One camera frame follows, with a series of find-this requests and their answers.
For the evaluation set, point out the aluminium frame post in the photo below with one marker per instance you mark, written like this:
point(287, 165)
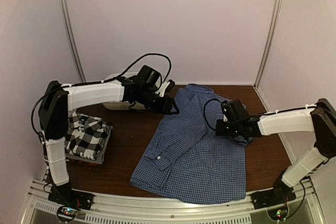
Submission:
point(71, 40)
point(276, 10)

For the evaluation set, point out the blue checked long sleeve shirt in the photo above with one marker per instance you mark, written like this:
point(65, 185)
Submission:
point(185, 160)

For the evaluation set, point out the black white plaid folded shirt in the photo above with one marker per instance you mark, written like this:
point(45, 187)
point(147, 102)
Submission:
point(86, 135)

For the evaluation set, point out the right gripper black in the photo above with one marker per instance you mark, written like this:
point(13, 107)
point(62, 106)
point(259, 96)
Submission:
point(220, 131)

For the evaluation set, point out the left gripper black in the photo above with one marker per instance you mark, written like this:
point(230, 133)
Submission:
point(165, 107)

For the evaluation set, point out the right aluminium frame post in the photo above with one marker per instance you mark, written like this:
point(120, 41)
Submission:
point(276, 10)

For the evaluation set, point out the left aluminium frame post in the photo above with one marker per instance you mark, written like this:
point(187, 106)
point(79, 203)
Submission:
point(71, 40)

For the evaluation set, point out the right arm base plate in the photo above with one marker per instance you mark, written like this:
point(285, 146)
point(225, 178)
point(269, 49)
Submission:
point(271, 197)

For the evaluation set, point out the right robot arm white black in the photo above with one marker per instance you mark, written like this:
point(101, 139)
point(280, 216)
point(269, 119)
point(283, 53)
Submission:
point(316, 120)

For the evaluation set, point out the white plastic tub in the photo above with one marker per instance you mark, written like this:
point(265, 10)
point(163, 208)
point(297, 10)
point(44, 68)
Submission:
point(122, 105)

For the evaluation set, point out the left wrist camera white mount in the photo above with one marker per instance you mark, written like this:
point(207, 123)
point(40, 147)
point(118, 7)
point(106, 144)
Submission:
point(165, 88)

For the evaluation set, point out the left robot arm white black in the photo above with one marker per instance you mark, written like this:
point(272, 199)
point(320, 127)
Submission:
point(58, 101)

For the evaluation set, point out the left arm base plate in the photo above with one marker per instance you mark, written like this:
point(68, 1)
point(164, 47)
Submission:
point(72, 198)

